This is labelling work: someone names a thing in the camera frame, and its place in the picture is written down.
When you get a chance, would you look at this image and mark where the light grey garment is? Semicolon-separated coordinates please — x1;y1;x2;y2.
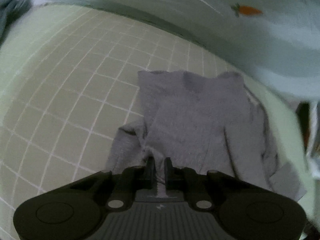
106;70;306;200

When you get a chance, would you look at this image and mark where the green grid cutting mat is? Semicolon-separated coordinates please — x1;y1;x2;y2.
0;4;316;230

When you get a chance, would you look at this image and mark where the pale printed backdrop sheet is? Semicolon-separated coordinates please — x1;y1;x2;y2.
36;0;319;100

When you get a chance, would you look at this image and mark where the dark blue-grey garment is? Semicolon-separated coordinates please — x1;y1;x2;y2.
1;0;32;44

